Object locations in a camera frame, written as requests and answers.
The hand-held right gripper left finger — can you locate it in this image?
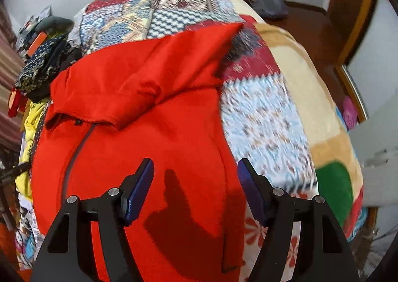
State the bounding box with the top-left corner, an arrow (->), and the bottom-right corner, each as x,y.
31,158 -> 155,282

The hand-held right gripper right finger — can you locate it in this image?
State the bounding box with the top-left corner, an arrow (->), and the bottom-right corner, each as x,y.
237,158 -> 361,282

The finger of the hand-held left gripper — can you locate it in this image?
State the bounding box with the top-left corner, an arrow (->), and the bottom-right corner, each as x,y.
0,161 -> 32,183

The red zip jacket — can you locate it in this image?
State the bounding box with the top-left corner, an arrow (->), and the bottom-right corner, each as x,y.
31,22 -> 250,282

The yellow cloth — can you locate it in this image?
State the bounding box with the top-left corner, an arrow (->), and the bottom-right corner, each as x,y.
15,98 -> 52,202

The red plush toy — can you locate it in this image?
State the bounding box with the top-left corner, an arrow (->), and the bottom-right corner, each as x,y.
8,88 -> 29,118

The patchwork printed quilt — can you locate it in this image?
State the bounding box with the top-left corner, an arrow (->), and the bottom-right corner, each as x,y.
67,0 -> 320,282

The striped brown curtain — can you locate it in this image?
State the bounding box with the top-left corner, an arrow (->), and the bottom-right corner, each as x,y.
0,5 -> 29,153

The dark patterned garment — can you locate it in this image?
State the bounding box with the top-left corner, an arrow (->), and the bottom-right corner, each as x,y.
15,36 -> 83,103

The beige and green blanket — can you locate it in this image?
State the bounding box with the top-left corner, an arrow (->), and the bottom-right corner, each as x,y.
243,0 -> 370,240

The pink plastic object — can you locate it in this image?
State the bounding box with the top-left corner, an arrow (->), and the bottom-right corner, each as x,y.
341,96 -> 359,131

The orange box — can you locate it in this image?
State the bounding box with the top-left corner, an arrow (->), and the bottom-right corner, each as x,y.
28,32 -> 48,56

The pile of clutter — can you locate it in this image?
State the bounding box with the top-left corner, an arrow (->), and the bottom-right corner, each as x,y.
17,5 -> 53,52

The grey cushion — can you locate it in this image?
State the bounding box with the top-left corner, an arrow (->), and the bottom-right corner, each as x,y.
37,16 -> 74,34

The wooden door frame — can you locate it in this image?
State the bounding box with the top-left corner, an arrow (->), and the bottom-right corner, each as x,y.
326,0 -> 380,124

